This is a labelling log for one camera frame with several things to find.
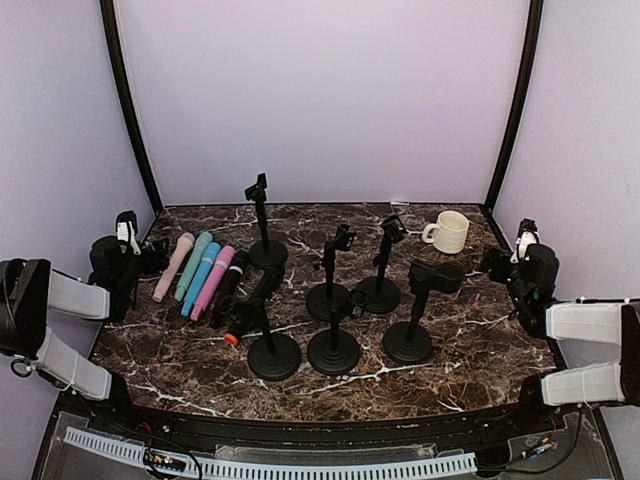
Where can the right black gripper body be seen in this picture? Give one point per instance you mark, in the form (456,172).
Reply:
(498,273)

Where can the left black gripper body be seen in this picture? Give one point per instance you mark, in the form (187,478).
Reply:
(152,266)

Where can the cream pink microphone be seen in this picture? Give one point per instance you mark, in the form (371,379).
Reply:
(183,246)

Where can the mint green microphone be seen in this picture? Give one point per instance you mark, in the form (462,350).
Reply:
(201,243)

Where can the blue microphone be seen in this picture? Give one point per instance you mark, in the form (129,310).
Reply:
(204,268)

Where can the black mic stand blue mic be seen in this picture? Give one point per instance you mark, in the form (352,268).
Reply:
(266,252)

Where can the black microphone orange base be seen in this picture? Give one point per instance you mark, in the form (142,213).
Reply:
(247,313)

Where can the black mic stand cream mic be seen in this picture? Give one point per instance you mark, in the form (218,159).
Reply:
(322,298)

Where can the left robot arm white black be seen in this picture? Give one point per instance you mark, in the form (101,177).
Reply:
(31,289)

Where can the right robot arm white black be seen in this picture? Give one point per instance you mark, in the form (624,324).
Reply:
(530,279)

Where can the beige mug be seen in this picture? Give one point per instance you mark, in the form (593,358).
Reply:
(448,234)

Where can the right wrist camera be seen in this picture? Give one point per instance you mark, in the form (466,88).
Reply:
(527,235)

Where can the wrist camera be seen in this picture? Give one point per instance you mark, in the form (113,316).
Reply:
(527,235)
(126,232)

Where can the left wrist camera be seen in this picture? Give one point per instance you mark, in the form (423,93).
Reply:
(126,232)

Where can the black front table rail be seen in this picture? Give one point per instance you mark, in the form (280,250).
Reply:
(483,430)

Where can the white slotted cable duct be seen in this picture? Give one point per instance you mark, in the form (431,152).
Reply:
(271,465)

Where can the left black frame post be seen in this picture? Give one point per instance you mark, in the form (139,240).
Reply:
(123,89)

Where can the black frame post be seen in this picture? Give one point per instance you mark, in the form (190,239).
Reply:
(527,59)
(123,89)

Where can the right black frame post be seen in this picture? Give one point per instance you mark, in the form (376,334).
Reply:
(527,59)

